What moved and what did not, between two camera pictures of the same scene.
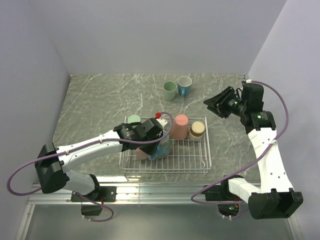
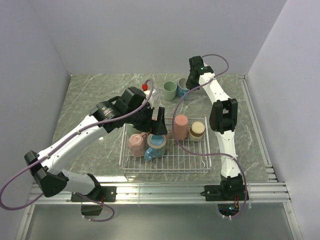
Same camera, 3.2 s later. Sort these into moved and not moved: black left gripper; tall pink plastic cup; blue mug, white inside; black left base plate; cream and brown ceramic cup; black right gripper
Moved: black right gripper; black left gripper
Not moved: black left base plate; cream and brown ceramic cup; tall pink plastic cup; blue mug, white inside
